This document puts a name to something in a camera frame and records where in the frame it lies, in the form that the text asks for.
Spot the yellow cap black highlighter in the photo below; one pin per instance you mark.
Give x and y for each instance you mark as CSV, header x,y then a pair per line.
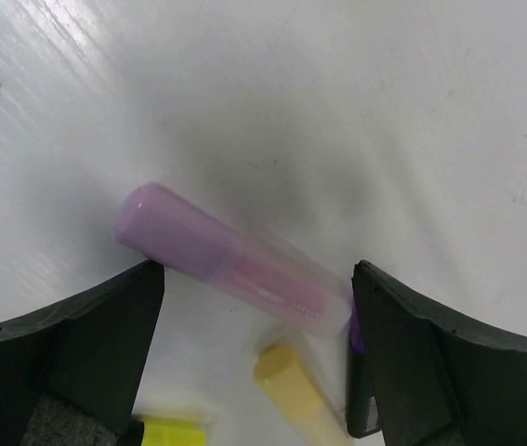
x,y
149,430

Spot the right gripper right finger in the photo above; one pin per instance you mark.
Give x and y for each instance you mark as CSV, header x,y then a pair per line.
x,y
425,374

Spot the yellow pastel highlighter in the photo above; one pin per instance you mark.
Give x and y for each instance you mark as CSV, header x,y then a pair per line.
x,y
290,386

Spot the pink pastel highlighter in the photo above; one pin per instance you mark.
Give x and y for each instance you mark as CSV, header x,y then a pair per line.
x,y
267,274

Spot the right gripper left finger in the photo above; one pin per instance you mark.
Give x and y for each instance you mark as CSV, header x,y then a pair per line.
x,y
77,364

